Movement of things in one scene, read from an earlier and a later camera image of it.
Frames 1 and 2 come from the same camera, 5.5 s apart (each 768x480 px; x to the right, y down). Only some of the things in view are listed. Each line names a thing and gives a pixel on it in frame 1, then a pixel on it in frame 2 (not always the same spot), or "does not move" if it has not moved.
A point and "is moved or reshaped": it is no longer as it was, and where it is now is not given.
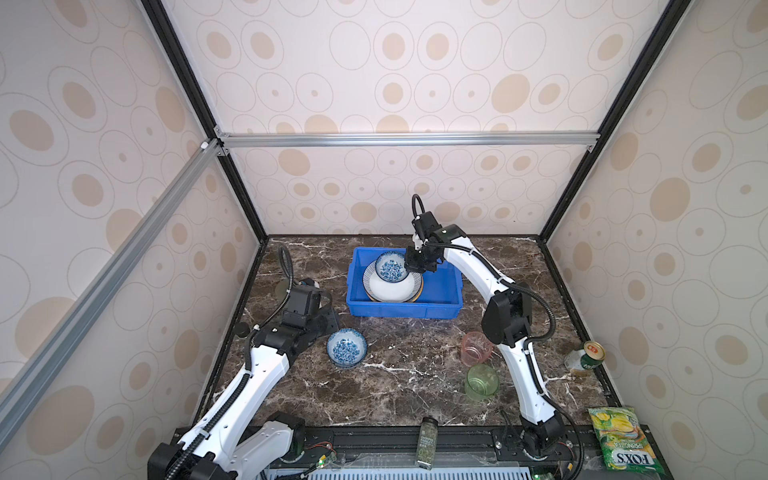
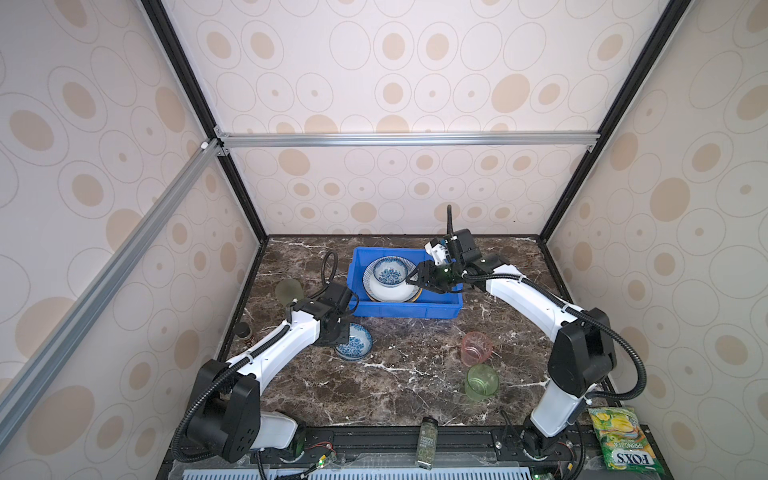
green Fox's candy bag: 624,445 does not move
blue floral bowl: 347,347 is moved or reshaped
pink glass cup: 475,348 does not move
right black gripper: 411,264 to 426,277
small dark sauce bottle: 242,329 does not move
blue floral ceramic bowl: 390,266 does not move
